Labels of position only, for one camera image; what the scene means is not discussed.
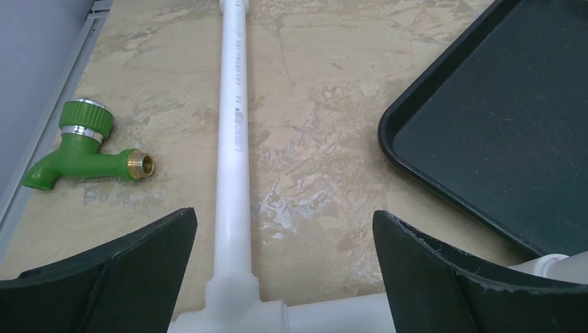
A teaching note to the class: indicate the white PVC pipe frame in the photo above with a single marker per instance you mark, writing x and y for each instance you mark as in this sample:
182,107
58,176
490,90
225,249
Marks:
233,302

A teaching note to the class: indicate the black plastic tray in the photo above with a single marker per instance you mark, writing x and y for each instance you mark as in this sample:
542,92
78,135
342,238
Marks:
497,124

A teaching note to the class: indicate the green plastic faucet tap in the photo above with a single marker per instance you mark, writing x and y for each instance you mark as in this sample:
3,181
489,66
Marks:
85,124

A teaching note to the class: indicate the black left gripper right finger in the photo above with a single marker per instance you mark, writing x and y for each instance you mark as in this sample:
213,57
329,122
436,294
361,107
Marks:
434,287

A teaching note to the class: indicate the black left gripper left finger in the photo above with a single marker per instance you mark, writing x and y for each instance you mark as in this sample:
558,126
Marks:
129,284

